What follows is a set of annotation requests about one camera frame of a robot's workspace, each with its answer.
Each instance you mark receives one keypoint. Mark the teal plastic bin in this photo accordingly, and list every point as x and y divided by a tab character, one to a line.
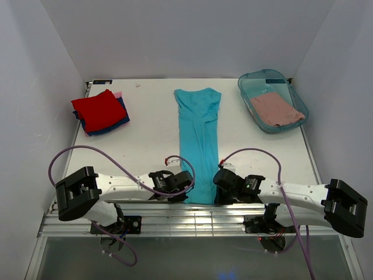
268	80

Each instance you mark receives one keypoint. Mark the aluminium rail frame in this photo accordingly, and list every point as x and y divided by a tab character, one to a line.
165	220

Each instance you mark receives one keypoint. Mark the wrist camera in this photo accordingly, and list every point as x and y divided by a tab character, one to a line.
173	165
226	165

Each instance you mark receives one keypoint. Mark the blue folded t shirt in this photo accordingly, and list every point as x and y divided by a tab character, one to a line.
101	119

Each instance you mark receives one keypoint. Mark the pink t shirt in bin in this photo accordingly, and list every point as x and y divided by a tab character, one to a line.
274	111

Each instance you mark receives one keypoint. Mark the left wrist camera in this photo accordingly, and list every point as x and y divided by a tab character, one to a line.
173	165

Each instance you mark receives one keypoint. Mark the red folded t shirt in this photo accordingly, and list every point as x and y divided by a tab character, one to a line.
79	104

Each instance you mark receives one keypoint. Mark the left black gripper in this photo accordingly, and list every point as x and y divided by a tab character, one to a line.
184	181

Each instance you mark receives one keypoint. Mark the teal t shirt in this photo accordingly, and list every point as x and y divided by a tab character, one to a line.
198	118

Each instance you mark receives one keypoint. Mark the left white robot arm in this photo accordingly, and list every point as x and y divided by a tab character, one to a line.
91	195

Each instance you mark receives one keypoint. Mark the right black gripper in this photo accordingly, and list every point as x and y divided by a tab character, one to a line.
222	179

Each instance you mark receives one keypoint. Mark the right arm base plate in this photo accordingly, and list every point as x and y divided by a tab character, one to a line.
258	224

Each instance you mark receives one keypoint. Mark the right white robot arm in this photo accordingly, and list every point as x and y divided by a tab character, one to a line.
334	205

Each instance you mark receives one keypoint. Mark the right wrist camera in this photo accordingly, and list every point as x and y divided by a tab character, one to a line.
226	165

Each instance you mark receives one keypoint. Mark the blue label sticker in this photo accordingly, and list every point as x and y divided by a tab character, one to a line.
102	82

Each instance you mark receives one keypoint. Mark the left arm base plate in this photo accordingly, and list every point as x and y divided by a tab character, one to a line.
125	225

